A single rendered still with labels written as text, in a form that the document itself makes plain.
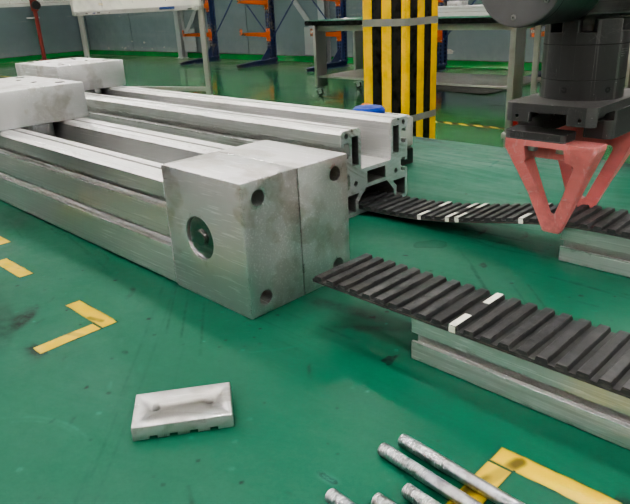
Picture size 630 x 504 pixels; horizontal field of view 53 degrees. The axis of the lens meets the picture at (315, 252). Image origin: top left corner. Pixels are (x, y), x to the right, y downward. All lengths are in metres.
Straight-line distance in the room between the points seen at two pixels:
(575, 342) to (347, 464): 0.13
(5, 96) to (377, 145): 0.39
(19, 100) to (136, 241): 0.28
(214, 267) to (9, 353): 0.14
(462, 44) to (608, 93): 8.87
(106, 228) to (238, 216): 0.20
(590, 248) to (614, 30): 0.16
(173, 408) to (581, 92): 0.34
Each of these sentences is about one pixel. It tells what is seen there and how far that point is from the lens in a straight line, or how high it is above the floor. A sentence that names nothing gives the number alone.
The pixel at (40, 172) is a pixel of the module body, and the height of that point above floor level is 0.84.
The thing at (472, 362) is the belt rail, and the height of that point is 0.79.
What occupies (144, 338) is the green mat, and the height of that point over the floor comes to 0.78.
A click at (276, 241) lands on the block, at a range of 0.42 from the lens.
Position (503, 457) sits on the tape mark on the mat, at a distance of 0.31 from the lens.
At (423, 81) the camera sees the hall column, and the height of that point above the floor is 0.50.
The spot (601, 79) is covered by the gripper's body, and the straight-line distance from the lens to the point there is 0.49.
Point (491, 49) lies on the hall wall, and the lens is 9.13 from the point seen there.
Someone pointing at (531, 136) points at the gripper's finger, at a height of 0.88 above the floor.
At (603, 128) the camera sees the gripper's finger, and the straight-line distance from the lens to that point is 0.49.
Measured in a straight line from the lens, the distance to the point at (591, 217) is 0.52.
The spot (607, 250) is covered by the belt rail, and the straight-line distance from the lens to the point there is 0.52.
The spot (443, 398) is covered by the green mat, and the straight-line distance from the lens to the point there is 0.35.
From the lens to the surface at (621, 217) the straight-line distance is 0.53.
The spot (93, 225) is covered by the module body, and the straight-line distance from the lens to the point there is 0.60.
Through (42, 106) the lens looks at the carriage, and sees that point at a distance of 0.77.
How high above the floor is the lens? 0.98
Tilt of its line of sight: 22 degrees down
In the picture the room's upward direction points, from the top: 3 degrees counter-clockwise
